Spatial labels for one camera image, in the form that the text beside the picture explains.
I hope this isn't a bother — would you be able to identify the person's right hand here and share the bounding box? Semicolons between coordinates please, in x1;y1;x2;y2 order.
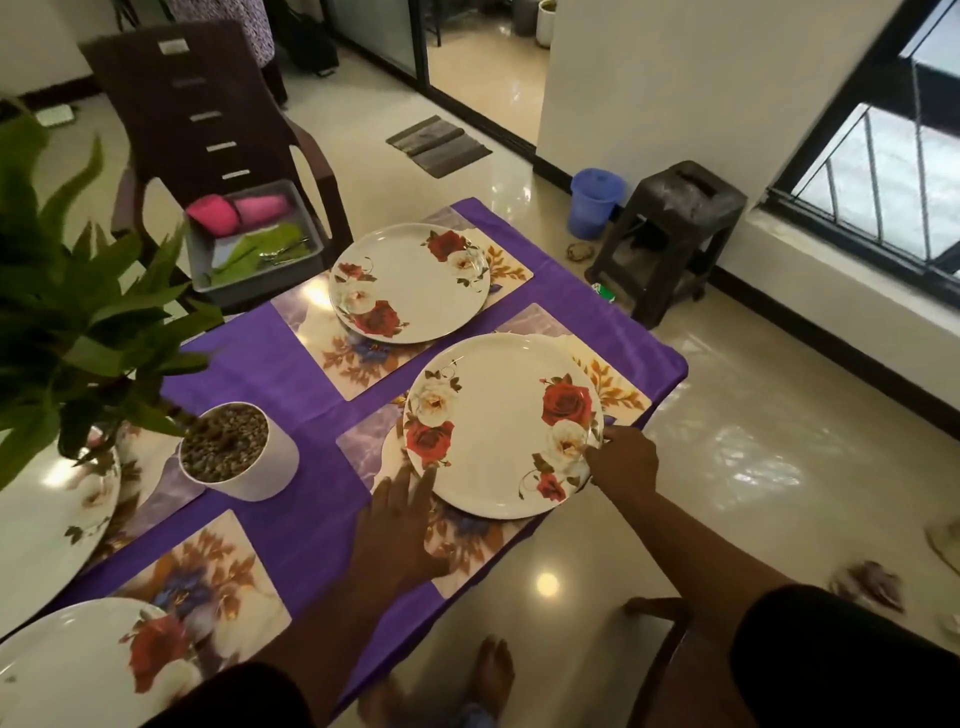
584;425;660;504

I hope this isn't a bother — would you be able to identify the person's left hand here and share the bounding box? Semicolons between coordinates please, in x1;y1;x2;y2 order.
352;464;451;594

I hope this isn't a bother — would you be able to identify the floral print placemat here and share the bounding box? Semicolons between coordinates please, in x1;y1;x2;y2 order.
112;509;294;721
74;423;208;575
335;303;654;601
269;206;535;403

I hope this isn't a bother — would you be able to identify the white rose print plate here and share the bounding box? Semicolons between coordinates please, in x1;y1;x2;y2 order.
0;442;123;639
328;222;493;346
402;333;605;520
0;597;205;728

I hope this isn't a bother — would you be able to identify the purple printed paper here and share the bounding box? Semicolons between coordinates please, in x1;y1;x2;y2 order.
830;560;907;613

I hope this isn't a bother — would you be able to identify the bundle of steel cutlery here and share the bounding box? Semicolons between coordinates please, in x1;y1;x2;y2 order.
258;238;310;265

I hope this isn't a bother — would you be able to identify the tan paper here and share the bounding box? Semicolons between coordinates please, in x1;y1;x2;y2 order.
926;521;960;575

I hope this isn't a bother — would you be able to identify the person's right forearm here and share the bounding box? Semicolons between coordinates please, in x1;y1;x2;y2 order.
611;487;796;661

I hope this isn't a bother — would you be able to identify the person's right foot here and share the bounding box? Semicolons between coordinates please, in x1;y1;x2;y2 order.
468;635;517;721

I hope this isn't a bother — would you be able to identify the person's foot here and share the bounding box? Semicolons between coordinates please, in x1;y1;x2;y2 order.
468;635;517;721
359;674;406;728

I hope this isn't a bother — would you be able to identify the person's left foot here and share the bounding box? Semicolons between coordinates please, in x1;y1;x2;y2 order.
359;674;406;728

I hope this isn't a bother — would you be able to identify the person's black shirt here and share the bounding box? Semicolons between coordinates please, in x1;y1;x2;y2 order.
146;584;960;728

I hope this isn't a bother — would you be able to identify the purple tablecloth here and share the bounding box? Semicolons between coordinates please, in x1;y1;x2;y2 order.
44;197;689;721

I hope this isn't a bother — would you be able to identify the green plant in white pot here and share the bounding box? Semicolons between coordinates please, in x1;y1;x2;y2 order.
0;97;301;504

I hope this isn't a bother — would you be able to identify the brown plastic armchair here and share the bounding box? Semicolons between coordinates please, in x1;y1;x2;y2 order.
78;20;355;301
622;596;759;728

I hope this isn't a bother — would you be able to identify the blue plastic bucket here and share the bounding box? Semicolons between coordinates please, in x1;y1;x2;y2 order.
567;167;628;241

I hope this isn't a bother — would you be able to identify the black plastic stool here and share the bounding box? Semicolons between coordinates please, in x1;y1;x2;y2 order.
584;159;749;330

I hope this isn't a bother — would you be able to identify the grey plastic tub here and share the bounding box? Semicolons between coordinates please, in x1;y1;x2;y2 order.
183;178;325;309

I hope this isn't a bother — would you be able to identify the green ribbed mat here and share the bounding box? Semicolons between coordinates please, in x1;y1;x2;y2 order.
208;223;313;286

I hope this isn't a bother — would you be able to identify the grey striped doormat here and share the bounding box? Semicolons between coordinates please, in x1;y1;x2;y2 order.
386;114;494;180

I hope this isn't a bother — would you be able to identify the black barred window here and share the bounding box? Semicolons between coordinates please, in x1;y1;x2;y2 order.
761;0;960;309

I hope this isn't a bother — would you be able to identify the black framed glass door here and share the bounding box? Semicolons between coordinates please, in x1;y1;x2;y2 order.
322;0;556;163

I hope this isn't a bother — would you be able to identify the black backpack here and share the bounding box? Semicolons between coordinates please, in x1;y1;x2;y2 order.
284;7;340;76

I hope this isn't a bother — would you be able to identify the grey patterned hanging cloth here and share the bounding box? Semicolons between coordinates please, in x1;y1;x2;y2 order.
166;0;290;106

